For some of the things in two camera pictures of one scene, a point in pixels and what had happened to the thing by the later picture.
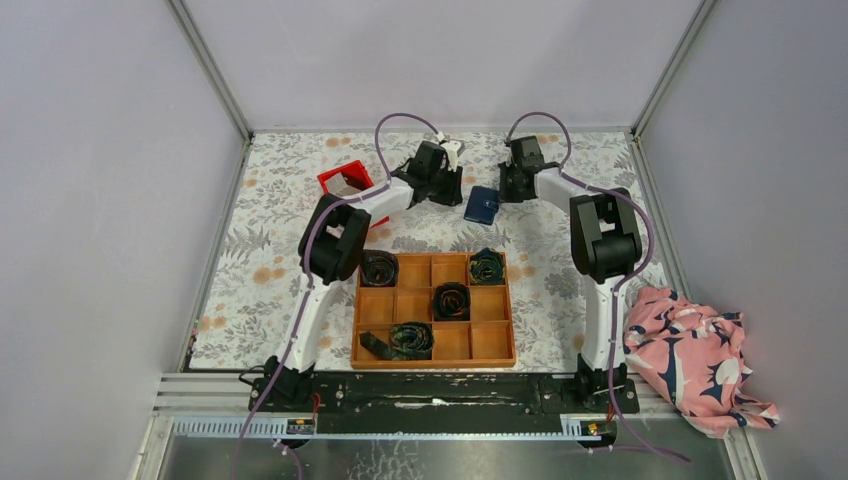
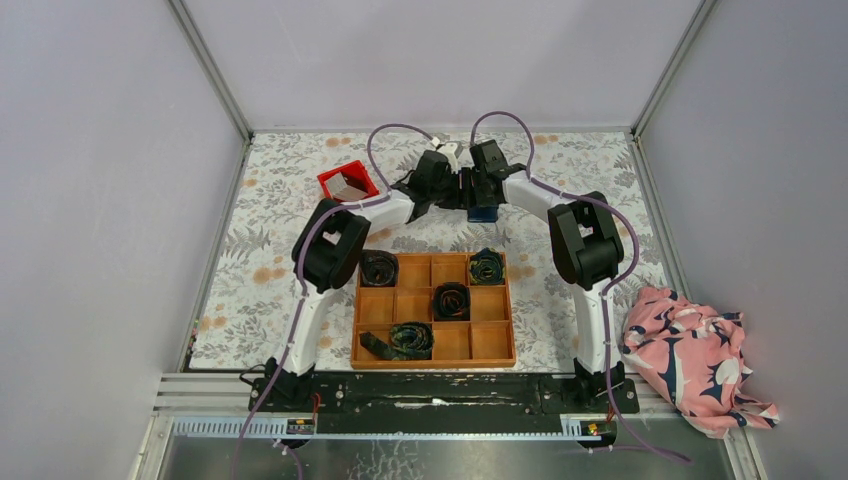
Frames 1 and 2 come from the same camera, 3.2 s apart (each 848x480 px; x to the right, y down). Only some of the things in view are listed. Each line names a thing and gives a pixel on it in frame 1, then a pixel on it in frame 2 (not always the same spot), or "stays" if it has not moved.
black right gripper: [504, 169] to [479, 200]
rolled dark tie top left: [379, 268] stays
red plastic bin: [357, 174] stays
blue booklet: [482, 205] stays
